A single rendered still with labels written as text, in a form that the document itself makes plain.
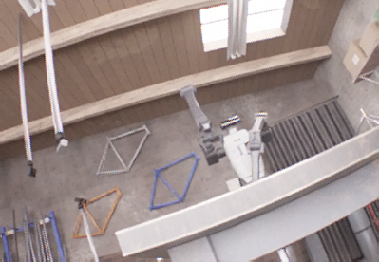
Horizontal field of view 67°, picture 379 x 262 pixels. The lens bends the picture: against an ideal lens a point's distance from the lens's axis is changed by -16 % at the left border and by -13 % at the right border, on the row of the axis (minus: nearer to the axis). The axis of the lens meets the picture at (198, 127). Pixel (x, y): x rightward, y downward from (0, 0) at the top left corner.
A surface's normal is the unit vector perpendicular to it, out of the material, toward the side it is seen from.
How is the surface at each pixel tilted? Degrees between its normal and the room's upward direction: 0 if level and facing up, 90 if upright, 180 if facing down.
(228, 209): 90
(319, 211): 90
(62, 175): 90
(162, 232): 90
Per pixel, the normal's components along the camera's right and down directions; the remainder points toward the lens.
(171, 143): -0.07, -0.39
